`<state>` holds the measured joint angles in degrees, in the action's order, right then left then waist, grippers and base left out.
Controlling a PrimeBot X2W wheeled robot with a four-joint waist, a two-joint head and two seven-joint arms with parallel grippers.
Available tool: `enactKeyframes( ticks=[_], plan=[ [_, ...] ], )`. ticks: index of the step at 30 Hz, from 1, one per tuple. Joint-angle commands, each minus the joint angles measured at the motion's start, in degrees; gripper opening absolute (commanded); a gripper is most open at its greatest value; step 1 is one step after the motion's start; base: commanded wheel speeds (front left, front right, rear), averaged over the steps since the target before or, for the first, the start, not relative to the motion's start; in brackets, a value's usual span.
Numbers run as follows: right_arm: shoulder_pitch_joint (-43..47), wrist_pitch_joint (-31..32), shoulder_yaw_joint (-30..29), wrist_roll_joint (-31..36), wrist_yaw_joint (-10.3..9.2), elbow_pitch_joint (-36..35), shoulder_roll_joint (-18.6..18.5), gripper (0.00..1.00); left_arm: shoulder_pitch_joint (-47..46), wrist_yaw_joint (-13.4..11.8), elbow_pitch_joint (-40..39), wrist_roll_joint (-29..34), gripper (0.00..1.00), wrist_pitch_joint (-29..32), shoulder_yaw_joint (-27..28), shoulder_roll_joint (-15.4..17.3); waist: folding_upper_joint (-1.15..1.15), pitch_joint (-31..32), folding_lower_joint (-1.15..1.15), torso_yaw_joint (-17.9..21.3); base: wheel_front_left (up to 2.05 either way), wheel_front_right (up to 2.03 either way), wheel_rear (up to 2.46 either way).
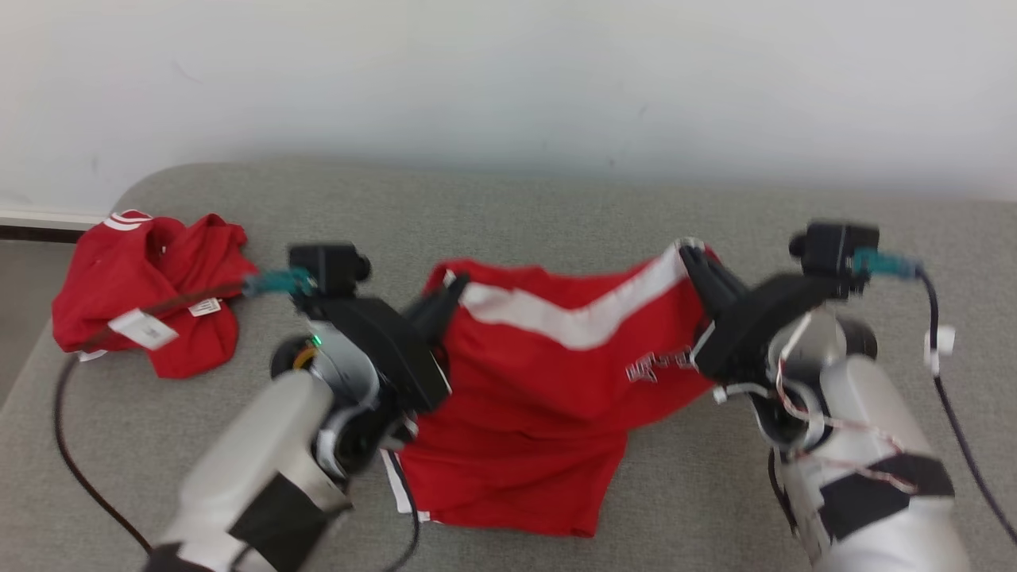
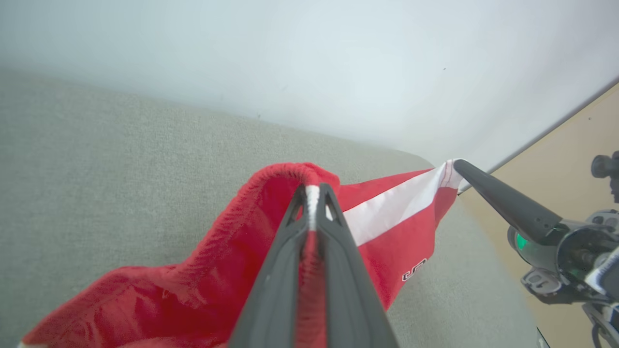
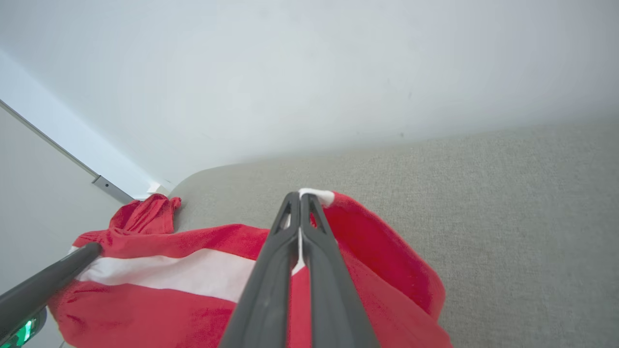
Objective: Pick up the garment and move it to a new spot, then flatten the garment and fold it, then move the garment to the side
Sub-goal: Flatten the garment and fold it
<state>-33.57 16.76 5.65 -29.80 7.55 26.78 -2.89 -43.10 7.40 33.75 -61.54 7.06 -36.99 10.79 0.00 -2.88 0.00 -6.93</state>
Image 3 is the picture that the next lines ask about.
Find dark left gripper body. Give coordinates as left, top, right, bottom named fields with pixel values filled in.
left=0, top=307, right=48, bottom=348

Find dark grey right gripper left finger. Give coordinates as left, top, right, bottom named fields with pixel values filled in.
left=219, top=192, right=301, bottom=348

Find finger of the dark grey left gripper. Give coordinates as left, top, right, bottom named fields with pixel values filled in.
left=0, top=242, right=103, bottom=341

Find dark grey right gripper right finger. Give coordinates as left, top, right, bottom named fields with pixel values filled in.
left=300, top=193, right=380, bottom=348

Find red shorts with white stripe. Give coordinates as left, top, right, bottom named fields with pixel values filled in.
left=47, top=188, right=453, bottom=348

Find grey fabric sofa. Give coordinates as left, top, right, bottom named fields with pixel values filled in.
left=167, top=121, right=619, bottom=348

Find grey metal wall trim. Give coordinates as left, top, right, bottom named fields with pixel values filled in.
left=92, top=175, right=136, bottom=204

